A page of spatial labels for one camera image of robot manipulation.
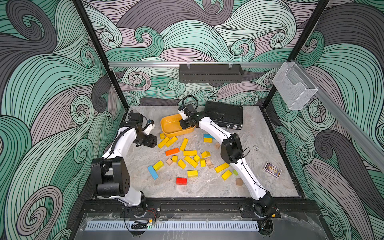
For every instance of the black wall tray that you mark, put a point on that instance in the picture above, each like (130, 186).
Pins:
(210, 73)

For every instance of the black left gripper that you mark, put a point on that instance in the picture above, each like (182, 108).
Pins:
(149, 142)

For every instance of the yellow block beside wood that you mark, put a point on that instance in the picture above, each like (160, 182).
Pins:
(181, 164)

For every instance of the natural wood cube left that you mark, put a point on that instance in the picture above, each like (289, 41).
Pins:
(169, 162)

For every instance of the clear plastic wall holder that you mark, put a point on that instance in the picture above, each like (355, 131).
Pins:
(294, 85)

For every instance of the natural wood cube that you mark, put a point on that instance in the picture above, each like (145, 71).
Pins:
(239, 182)
(169, 162)

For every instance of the yellow green block left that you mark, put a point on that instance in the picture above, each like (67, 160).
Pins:
(158, 165)

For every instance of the white cable duct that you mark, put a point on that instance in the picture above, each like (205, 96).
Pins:
(251, 226)

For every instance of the blue long block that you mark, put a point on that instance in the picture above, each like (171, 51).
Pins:
(153, 172)

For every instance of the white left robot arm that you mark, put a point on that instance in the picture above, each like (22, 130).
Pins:
(109, 173)

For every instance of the orange rectangular block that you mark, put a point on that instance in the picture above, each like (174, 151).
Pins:
(172, 151)

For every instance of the orange plastic tub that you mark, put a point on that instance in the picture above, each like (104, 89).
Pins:
(171, 126)

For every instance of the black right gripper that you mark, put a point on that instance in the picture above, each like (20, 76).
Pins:
(182, 122)

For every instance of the yellow flat block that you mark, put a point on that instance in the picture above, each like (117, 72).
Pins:
(190, 153)

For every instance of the black electronics box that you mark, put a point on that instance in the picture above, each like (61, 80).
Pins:
(225, 115)

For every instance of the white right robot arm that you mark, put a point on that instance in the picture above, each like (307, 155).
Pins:
(233, 154)

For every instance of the yellow long block centre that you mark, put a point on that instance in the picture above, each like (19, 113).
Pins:
(184, 145)

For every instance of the playing card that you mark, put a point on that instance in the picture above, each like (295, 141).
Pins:
(272, 169)

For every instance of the yellow long block right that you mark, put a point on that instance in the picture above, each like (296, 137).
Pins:
(221, 167)

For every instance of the diagonal yellow long block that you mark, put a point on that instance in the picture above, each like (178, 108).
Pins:
(191, 161)

